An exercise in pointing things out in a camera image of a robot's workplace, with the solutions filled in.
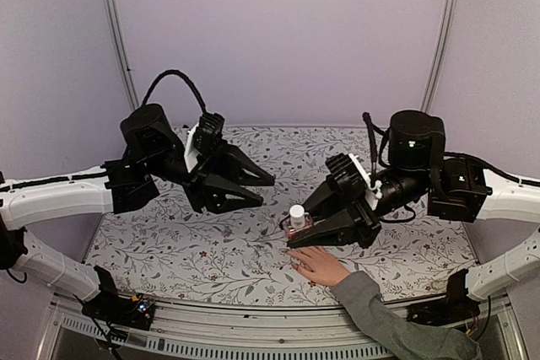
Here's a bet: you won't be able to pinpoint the glitter nail polish bottle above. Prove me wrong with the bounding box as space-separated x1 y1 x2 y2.
279 213 314 239

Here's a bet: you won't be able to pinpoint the black looped cable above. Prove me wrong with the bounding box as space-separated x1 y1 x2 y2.
361 111 392 180
141 68 210 119

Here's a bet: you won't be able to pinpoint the aluminium frame post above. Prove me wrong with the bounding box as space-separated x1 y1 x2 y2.
420 0 458 114
103 0 140 110

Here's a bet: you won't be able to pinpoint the left aluminium frame post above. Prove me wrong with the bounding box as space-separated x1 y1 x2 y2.
103 0 140 110

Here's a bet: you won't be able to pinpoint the right black looped cable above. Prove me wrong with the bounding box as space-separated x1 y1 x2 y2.
361 111 392 180

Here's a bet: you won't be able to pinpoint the right aluminium frame post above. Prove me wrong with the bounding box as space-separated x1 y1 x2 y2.
420 0 458 114

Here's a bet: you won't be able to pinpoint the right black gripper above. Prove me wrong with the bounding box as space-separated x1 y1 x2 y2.
279 169 429 250

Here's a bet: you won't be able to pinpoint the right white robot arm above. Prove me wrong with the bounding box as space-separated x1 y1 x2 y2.
287 110 539 249

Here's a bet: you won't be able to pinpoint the person's bare hand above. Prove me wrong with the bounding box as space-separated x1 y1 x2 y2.
286 246 351 287

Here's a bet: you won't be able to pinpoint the left black looped cable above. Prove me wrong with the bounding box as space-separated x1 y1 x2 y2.
141 68 210 119

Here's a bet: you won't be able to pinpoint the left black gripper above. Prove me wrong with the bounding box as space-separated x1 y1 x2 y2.
146 137 276 213

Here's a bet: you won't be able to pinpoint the white nail polish cap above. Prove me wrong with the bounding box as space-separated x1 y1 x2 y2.
289 204 305 230

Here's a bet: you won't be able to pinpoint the grey sleeved forearm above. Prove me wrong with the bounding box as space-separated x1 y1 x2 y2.
331 271 482 359

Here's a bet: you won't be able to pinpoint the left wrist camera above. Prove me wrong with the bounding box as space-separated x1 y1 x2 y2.
184 112 224 173

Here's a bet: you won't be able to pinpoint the floral patterned table mat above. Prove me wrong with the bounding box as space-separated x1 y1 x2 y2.
86 127 476 307

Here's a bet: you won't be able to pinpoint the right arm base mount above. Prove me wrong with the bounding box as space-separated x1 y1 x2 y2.
406 269 480 326

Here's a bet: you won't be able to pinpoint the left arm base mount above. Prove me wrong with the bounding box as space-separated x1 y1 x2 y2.
82 266 155 330

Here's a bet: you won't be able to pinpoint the slotted metal front rail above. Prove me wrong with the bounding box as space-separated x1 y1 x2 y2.
37 292 528 360

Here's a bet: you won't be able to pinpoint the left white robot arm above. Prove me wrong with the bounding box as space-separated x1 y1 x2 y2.
1 104 275 321

